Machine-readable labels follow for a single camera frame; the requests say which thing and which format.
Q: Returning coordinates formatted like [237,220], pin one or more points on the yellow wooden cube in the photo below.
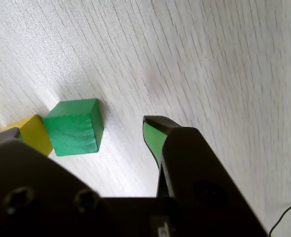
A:
[34,133]

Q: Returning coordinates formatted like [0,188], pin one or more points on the green wooden cube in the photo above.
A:
[74,130]

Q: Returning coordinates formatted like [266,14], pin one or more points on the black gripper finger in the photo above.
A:
[197,177]
[37,192]

